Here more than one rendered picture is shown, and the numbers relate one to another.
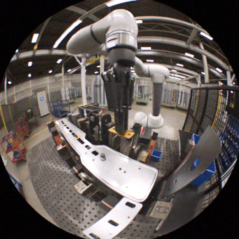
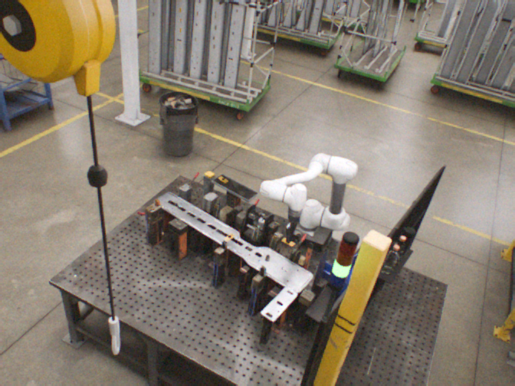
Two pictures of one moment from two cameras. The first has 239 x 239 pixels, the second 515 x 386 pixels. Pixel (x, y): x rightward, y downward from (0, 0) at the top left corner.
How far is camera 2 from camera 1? 2.77 m
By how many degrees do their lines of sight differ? 13
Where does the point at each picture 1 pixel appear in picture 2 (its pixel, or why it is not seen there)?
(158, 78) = (337, 179)
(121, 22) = (296, 207)
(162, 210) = (308, 295)
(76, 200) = (227, 318)
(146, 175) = (302, 276)
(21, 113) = not seen: outside the picture
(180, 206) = (323, 303)
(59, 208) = (206, 337)
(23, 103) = not seen: outside the picture
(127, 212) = (288, 297)
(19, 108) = not seen: outside the picture
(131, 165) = (291, 266)
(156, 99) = (335, 197)
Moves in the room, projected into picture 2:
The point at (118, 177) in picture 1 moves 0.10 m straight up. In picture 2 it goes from (281, 274) to (283, 263)
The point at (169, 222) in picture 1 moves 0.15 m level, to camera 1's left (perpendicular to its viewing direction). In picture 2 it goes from (314, 309) to (290, 307)
